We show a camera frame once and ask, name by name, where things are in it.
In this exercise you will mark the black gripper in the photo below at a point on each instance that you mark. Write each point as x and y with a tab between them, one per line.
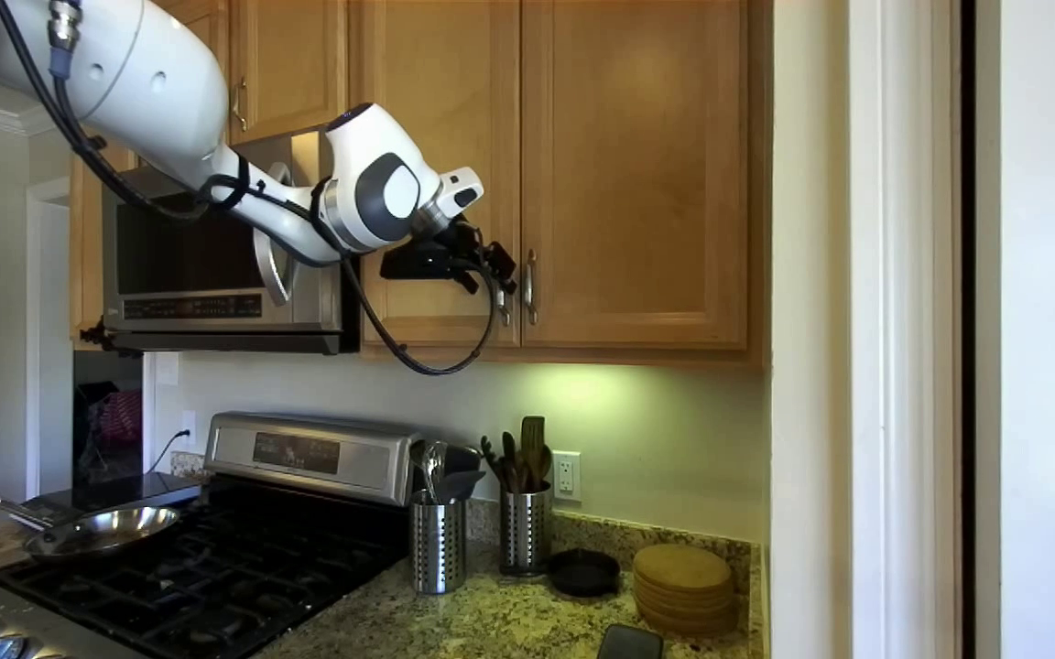
464	244

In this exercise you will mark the narrow wooden cabinet door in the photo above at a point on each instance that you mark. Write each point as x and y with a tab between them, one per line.
84	257

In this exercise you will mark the brown wooden utensil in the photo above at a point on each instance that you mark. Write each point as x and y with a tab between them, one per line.
536	450

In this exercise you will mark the black kitchen utensil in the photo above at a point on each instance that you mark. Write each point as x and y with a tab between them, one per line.
501	463

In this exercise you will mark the black nylon turner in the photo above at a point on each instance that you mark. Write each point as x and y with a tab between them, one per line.
464	468

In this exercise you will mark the perforated steel utensil holder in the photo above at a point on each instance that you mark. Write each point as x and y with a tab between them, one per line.
527	533
437	551

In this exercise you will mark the stainless steel microwave oven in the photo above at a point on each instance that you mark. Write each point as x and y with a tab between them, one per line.
186	295

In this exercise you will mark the small black round dish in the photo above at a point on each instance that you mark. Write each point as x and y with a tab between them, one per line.
584	573

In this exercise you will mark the steel frying pan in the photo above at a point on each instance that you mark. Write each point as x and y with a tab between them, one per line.
109	523

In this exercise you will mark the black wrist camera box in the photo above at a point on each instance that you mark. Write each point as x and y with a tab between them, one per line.
424	266

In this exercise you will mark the white wall outlet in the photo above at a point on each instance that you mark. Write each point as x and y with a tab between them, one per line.
565	476

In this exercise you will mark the wooden wall cabinet frame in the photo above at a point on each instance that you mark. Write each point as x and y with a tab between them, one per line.
759	184

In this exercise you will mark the white door frame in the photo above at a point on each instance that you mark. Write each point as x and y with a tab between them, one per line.
906	330

